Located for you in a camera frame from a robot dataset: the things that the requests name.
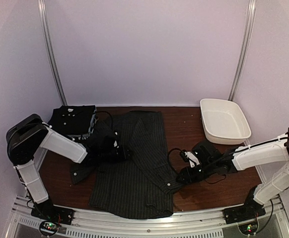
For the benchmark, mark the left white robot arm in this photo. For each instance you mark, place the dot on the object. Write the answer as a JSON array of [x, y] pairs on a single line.
[[32, 134]]

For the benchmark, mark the right circuit board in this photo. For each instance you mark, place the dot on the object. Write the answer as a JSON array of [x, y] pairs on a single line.
[[248, 229]]

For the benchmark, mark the left aluminium post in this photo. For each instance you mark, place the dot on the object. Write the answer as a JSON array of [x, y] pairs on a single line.
[[50, 51]]

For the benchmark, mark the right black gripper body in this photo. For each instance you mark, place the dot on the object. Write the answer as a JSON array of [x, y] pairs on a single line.
[[194, 177]]

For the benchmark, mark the stack of folded shirts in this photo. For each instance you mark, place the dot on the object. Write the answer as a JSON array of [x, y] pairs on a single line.
[[76, 122]]

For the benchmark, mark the aluminium front rail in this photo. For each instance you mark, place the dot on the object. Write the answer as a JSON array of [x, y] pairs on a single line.
[[96, 224]]

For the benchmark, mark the black pinstriped long sleeve shirt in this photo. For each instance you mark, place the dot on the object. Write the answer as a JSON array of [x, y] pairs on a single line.
[[140, 188]]

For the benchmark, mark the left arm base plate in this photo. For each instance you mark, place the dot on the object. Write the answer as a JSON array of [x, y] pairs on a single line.
[[50, 212]]

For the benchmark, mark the left circuit board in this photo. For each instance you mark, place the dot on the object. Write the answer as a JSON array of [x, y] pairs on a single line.
[[48, 229]]

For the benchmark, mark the aluminium post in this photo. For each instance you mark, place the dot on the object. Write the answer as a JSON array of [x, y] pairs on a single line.
[[50, 51], [248, 29]]

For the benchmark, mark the right aluminium post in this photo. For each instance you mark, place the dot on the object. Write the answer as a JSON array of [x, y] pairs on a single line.
[[248, 29]]

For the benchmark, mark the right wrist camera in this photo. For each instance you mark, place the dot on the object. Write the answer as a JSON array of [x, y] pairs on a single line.
[[189, 157]]

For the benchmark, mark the white plastic tub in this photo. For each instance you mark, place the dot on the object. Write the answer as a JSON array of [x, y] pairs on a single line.
[[224, 122]]

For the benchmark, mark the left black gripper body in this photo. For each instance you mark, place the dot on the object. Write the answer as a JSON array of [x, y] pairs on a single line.
[[122, 156]]

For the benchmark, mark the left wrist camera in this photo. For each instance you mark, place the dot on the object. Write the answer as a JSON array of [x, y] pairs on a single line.
[[114, 140]]

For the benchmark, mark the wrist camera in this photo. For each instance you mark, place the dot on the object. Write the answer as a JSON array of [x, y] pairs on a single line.
[[114, 140], [189, 157]]

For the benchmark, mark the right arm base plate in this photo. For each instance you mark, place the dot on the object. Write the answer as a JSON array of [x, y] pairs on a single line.
[[242, 213]]

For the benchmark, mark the circuit board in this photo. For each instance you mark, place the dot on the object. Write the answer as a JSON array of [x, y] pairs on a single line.
[[248, 229], [48, 229]]

